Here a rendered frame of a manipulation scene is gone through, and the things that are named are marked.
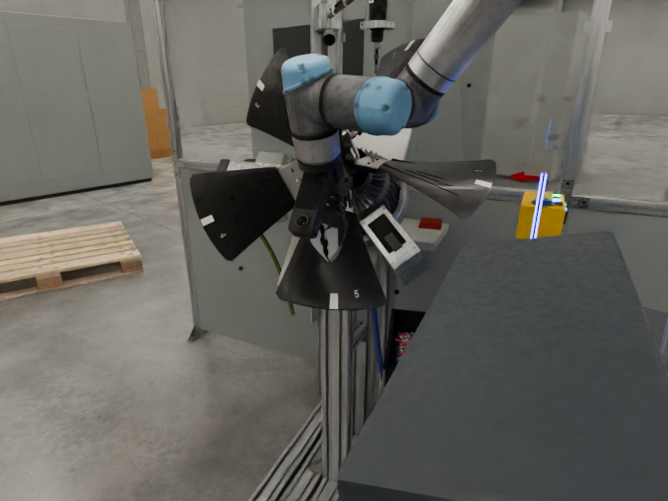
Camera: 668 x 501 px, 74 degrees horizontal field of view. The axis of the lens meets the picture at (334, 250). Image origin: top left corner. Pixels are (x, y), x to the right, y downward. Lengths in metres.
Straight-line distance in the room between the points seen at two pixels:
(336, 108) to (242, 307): 1.81
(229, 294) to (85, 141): 4.48
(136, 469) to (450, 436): 1.84
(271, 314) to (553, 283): 2.03
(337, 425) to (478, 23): 1.20
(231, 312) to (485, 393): 2.26
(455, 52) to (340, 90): 0.18
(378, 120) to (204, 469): 1.55
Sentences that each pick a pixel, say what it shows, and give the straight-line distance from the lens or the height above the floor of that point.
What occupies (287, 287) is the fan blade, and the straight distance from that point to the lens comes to 0.88.
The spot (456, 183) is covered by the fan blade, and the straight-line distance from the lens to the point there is 0.93.
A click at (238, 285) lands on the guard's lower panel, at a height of 0.38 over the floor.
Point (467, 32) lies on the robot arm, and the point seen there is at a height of 1.42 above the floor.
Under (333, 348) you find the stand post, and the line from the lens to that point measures 1.34.
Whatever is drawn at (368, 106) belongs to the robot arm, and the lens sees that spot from 0.61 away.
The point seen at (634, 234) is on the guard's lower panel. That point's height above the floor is 0.89.
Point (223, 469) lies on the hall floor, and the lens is 1.88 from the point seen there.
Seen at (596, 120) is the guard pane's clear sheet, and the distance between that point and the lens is 1.66.
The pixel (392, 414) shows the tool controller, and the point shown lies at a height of 1.23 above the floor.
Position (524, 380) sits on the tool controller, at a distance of 0.20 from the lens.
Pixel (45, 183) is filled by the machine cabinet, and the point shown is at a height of 0.19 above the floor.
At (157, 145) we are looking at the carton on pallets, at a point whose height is 0.21.
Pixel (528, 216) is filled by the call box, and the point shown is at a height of 1.04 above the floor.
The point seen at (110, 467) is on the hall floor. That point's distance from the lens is 2.03.
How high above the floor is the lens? 1.36
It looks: 21 degrees down
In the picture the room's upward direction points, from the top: straight up
